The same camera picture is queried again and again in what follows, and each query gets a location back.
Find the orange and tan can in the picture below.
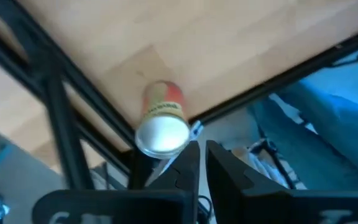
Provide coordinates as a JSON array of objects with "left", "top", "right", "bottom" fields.
[{"left": 134, "top": 80, "right": 191, "bottom": 160}]

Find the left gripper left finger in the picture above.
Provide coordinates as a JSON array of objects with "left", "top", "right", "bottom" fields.
[{"left": 32, "top": 139, "right": 201, "bottom": 224}]

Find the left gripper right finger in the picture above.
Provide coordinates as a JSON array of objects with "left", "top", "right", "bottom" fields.
[{"left": 205, "top": 139, "right": 358, "bottom": 224}]

